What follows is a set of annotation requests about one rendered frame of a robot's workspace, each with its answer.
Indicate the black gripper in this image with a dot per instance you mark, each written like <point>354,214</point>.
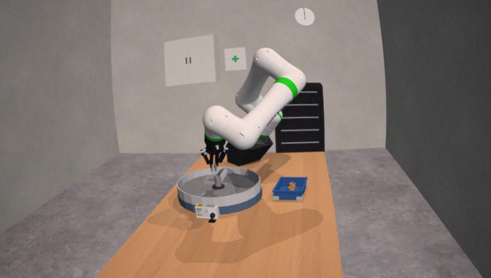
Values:
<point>222,150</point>

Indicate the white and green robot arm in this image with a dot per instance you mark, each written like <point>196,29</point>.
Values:
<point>263,113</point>

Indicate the blue crate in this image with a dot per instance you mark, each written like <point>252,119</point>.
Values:
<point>280,190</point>

